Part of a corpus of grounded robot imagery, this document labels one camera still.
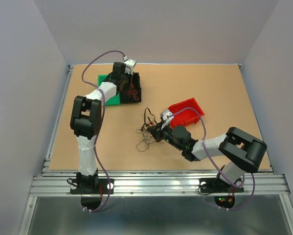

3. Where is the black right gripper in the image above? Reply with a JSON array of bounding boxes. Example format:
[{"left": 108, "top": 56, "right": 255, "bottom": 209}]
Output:
[{"left": 147, "top": 120, "right": 183, "bottom": 151}]

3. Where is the red plastic bin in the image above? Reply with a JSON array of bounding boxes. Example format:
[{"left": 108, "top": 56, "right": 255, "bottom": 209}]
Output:
[{"left": 168, "top": 98, "right": 204, "bottom": 129}]

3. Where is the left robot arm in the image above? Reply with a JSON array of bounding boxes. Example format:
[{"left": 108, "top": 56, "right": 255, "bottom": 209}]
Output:
[{"left": 67, "top": 59, "right": 136, "bottom": 194}]

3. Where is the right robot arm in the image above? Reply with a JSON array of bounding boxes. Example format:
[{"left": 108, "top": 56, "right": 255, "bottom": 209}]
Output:
[{"left": 147, "top": 124, "right": 267, "bottom": 191}]

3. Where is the black plastic bin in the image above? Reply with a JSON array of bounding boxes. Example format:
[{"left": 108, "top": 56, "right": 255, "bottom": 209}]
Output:
[{"left": 119, "top": 72, "right": 142, "bottom": 104}]

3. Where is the green plastic bin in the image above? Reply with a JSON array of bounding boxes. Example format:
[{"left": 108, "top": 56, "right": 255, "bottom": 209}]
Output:
[{"left": 97, "top": 74, "right": 120, "bottom": 106}]

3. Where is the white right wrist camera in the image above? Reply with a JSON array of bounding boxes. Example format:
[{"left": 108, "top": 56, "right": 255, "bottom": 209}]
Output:
[{"left": 160, "top": 109, "right": 174, "bottom": 130}]

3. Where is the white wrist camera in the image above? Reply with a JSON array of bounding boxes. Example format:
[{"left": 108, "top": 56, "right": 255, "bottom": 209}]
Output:
[
  {"left": 123, "top": 56, "right": 136, "bottom": 75},
  {"left": 160, "top": 109, "right": 174, "bottom": 130}
]

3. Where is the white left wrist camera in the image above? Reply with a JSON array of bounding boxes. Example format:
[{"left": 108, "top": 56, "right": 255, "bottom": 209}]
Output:
[{"left": 123, "top": 56, "right": 136, "bottom": 75}]

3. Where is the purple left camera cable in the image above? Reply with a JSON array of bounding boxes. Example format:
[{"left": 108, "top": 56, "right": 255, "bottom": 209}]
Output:
[{"left": 81, "top": 50, "right": 127, "bottom": 213}]

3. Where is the purple camera cable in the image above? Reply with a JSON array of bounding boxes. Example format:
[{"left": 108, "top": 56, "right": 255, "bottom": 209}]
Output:
[
  {"left": 81, "top": 50, "right": 127, "bottom": 213},
  {"left": 169, "top": 107, "right": 256, "bottom": 212}
]

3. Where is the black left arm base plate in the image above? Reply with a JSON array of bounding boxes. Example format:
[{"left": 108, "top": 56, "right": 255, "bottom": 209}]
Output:
[{"left": 67, "top": 178, "right": 114, "bottom": 195}]

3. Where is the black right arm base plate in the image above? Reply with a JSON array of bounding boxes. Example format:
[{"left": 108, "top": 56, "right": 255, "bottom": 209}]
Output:
[{"left": 198, "top": 178, "right": 244, "bottom": 195}]

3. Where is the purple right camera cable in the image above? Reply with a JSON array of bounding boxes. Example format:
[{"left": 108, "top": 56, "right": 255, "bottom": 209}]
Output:
[{"left": 169, "top": 107, "right": 256, "bottom": 212}]

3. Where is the aluminium mounting rail frame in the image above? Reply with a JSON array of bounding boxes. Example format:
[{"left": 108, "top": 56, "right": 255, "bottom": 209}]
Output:
[{"left": 19, "top": 64, "right": 293, "bottom": 235}]

